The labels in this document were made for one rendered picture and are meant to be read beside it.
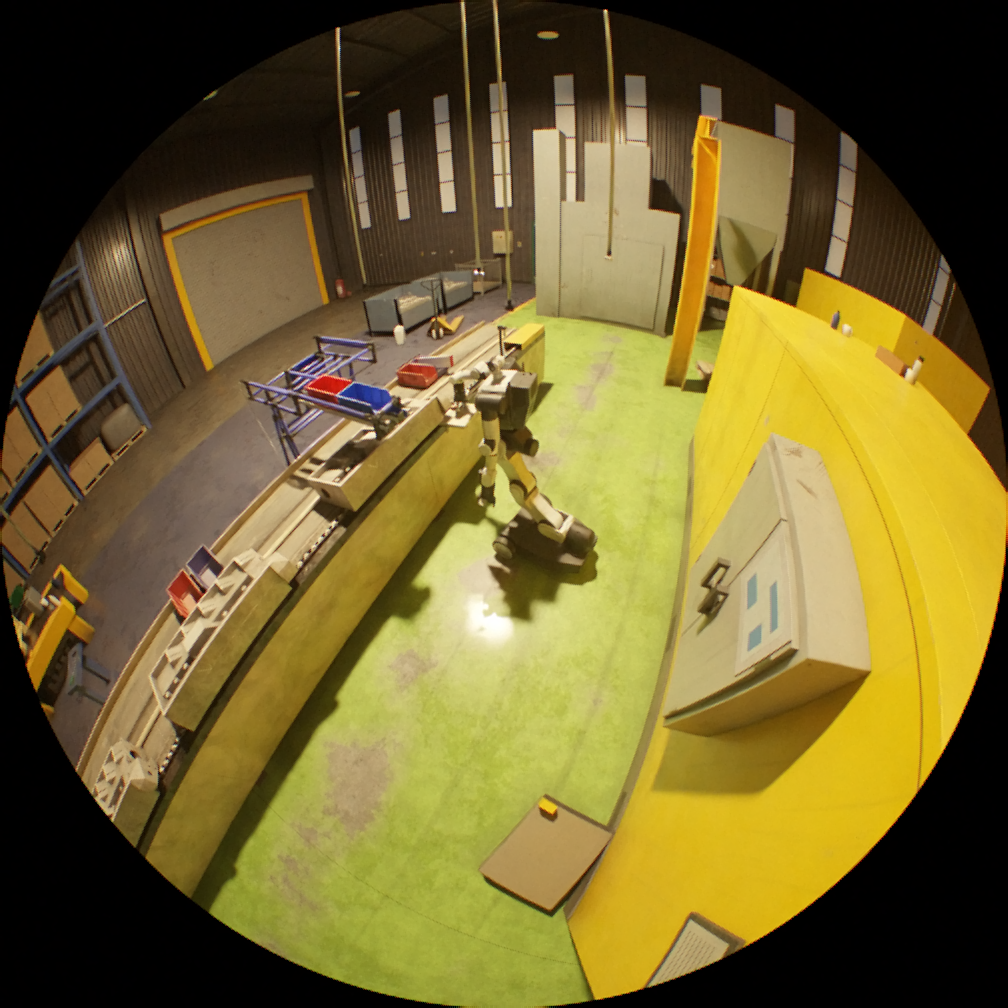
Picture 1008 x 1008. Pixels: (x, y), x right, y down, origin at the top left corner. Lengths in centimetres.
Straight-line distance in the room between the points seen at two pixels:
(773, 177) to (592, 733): 936
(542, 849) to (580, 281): 797
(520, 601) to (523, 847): 160
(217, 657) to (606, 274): 760
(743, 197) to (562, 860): 958
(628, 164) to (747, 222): 274
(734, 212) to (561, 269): 414
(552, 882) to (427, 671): 150
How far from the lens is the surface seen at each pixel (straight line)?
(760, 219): 875
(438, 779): 221
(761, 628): 84
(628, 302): 741
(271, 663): 207
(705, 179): 502
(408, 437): 227
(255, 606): 183
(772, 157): 909
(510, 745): 216
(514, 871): 207
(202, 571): 256
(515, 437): 203
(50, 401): 1031
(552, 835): 202
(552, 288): 767
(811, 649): 72
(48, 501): 1069
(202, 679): 190
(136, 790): 226
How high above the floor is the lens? 216
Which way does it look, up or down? 47 degrees down
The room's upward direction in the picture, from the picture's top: 3 degrees counter-clockwise
